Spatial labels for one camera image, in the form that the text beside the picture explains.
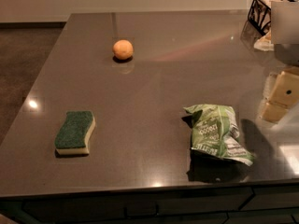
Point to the green and yellow sponge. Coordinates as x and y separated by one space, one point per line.
74 135

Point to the black wire basket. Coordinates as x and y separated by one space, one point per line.
260 14

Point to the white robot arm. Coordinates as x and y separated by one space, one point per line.
285 38

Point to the green chip bag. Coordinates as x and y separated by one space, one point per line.
215 133

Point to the orange fruit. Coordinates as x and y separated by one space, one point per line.
123 49

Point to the dark cabinet drawers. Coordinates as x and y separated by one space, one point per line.
236 205

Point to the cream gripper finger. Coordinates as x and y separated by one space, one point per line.
286 88
272 112

